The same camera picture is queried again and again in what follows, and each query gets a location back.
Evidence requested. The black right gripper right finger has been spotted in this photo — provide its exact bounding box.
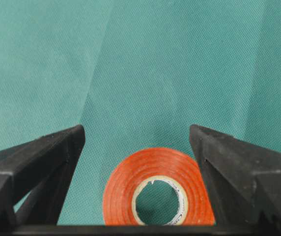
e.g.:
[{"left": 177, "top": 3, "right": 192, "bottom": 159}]
[{"left": 189, "top": 124, "right": 281, "bottom": 236}]

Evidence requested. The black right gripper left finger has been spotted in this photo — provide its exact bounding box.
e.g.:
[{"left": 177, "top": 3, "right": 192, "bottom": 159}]
[{"left": 0, "top": 125, "right": 85, "bottom": 232}]

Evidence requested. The orange tape roll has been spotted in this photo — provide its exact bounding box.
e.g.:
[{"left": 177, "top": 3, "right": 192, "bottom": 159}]
[{"left": 102, "top": 147, "right": 216, "bottom": 226}]

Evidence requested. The green table cloth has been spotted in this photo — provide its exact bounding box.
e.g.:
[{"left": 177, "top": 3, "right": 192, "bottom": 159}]
[{"left": 0, "top": 0, "right": 281, "bottom": 225}]

